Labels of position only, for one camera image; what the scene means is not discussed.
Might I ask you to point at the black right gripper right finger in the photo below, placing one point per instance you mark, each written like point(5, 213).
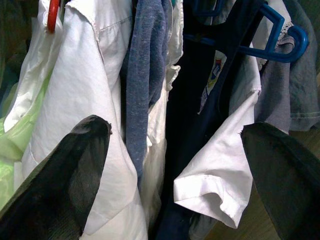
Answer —
point(287, 187)

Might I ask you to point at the grey striped garment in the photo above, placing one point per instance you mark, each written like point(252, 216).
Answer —
point(275, 87)

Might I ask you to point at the white short sleeve shirt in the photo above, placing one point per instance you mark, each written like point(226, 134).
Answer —
point(217, 162)

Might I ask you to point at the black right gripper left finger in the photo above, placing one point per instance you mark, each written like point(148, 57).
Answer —
point(50, 195)

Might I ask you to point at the faded blue denim garment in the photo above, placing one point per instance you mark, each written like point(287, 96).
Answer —
point(305, 82)

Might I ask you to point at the blue heather garment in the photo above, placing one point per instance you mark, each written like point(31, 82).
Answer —
point(142, 62)

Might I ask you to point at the white frilled garment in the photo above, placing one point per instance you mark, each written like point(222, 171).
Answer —
point(156, 155)

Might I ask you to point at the white cotton shirt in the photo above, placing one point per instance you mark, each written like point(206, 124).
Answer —
point(80, 75)

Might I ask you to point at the light green plastic bag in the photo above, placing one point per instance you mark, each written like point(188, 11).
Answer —
point(15, 140)

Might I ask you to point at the navy vest with badge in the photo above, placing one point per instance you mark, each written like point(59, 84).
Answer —
point(190, 112)

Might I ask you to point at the blue plastic hanger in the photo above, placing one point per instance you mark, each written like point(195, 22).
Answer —
point(298, 37)

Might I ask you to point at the dark green garment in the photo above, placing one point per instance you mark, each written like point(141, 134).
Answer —
point(12, 37)

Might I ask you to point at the red plastic hanger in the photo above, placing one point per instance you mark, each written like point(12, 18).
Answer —
point(53, 17)

